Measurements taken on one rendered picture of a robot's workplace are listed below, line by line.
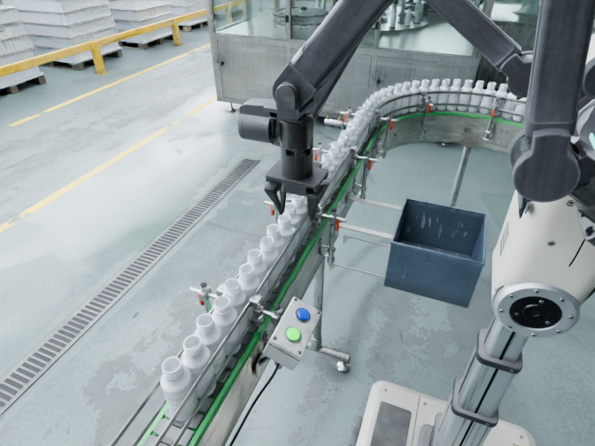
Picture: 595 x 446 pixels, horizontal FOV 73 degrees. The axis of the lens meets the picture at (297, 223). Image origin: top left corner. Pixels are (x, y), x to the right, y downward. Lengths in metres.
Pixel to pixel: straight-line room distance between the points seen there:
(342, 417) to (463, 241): 0.98
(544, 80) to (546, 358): 2.13
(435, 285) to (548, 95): 1.05
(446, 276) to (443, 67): 2.96
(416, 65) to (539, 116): 3.67
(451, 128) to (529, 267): 1.72
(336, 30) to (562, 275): 0.63
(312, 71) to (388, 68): 3.69
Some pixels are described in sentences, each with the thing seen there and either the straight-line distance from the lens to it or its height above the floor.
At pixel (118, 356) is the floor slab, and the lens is 2.46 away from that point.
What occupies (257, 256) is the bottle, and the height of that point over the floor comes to 1.14.
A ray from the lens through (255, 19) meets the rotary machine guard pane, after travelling 4.70.
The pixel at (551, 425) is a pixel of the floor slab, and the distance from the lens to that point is 2.38.
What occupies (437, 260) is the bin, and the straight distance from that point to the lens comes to 1.49.
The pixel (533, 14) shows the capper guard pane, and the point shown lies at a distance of 6.11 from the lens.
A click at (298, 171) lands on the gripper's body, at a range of 0.71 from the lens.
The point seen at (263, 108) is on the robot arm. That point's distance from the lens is 0.70.
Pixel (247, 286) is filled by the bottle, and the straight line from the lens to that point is 1.02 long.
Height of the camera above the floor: 1.85
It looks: 36 degrees down
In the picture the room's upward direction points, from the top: straight up
